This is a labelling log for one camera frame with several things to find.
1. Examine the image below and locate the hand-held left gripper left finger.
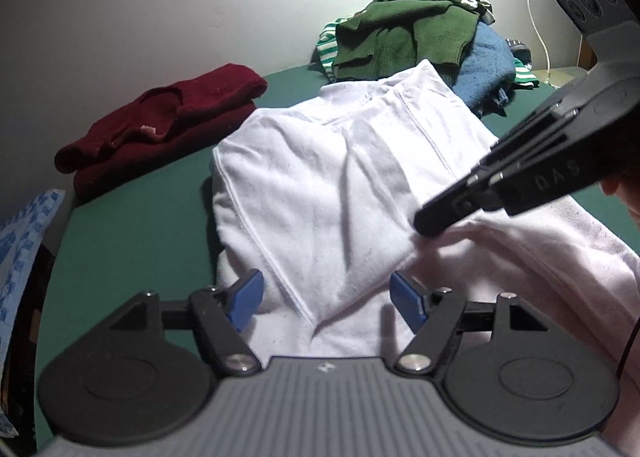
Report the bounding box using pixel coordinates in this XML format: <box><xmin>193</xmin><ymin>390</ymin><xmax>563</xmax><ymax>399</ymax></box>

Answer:
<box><xmin>107</xmin><ymin>268</ymin><xmax>265</xmax><ymax>375</ymax></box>

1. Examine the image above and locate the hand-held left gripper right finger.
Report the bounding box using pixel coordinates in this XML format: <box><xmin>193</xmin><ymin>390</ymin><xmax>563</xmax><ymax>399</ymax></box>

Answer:
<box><xmin>389</xmin><ymin>271</ymin><xmax>551</xmax><ymax>375</ymax></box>

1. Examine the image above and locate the white polo shirt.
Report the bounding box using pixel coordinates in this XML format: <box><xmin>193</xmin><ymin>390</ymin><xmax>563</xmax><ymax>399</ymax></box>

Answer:
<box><xmin>212</xmin><ymin>60</ymin><xmax>640</xmax><ymax>455</ymax></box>

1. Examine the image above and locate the wooden headboard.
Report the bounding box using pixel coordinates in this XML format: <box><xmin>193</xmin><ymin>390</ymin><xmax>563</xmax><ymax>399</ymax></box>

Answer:
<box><xmin>575</xmin><ymin>27</ymin><xmax>598</xmax><ymax>73</ymax></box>

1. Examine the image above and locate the person's right hand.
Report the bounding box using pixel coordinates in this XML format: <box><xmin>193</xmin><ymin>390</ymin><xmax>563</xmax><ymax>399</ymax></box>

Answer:
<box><xmin>600</xmin><ymin>170</ymin><xmax>640</xmax><ymax>233</ymax></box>

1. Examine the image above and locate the maroon sweater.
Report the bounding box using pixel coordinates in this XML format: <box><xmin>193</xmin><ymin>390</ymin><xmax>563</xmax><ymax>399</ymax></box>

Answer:
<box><xmin>55</xmin><ymin>63</ymin><xmax>268</xmax><ymax>203</ymax></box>

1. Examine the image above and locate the grey blue striped garment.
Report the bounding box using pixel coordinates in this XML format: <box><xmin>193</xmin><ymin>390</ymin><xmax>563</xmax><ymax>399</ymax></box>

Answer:
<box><xmin>505</xmin><ymin>37</ymin><xmax>531</xmax><ymax>63</ymax></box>

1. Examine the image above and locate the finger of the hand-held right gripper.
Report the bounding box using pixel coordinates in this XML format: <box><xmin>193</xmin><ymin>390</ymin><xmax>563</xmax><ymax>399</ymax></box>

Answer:
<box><xmin>479</xmin><ymin>80</ymin><xmax>602</xmax><ymax>178</ymax></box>
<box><xmin>414</xmin><ymin>171</ymin><xmax>507</xmax><ymax>239</ymax></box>

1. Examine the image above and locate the green sweater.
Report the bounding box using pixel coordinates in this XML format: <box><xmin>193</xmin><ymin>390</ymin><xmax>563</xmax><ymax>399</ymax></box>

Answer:
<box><xmin>332</xmin><ymin>0</ymin><xmax>478</xmax><ymax>80</ymax></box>

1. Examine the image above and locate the green white striped garment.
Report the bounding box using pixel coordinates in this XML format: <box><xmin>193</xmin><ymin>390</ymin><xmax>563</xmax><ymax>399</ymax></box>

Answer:
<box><xmin>316</xmin><ymin>17</ymin><xmax>351</xmax><ymax>80</ymax></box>
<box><xmin>512</xmin><ymin>60</ymin><xmax>541</xmax><ymax>88</ymax></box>

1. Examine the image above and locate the blue paw print blanket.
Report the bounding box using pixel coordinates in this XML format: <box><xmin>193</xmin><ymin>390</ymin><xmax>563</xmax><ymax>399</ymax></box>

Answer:
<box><xmin>0</xmin><ymin>190</ymin><xmax>66</xmax><ymax>438</ymax></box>

